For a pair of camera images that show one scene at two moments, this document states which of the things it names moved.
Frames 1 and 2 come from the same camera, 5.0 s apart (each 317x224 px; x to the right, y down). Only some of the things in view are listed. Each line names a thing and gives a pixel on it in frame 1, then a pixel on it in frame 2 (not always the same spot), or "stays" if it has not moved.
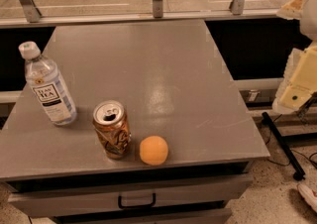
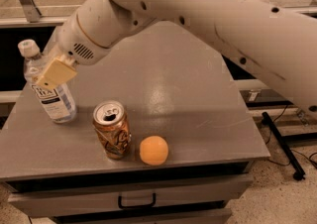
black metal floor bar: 299,173 stays
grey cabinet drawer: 127,196 stays
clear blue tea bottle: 47,85 stays
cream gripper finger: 299,82 → 75,46
